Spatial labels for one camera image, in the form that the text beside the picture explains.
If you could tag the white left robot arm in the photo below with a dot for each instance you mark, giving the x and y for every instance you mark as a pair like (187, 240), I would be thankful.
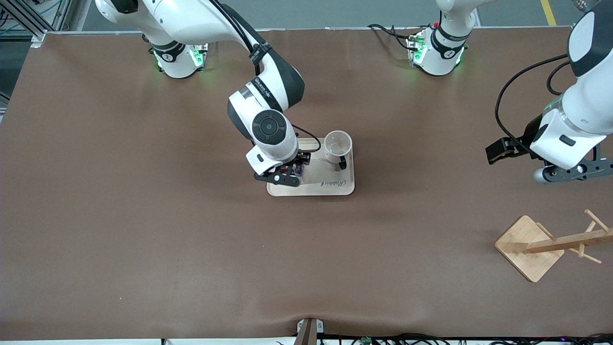
(582, 110)

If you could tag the blue white milk carton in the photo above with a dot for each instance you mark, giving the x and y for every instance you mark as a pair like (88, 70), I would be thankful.
(293, 169)

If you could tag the aluminium frame with dark bars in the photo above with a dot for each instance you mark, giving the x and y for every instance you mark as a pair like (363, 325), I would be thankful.
(38, 38)

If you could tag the wooden mug stand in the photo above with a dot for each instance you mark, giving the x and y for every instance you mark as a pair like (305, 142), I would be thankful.
(524, 247)

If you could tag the cream tray with rabbit print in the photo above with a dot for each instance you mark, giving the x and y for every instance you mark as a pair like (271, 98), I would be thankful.
(325, 184)

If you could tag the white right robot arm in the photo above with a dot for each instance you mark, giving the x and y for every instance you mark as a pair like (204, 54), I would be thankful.
(191, 19)

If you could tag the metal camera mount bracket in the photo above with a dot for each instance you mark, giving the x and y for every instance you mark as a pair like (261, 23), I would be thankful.
(309, 333)

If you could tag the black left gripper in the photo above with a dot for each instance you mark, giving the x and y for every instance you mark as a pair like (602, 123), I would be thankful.
(530, 133)

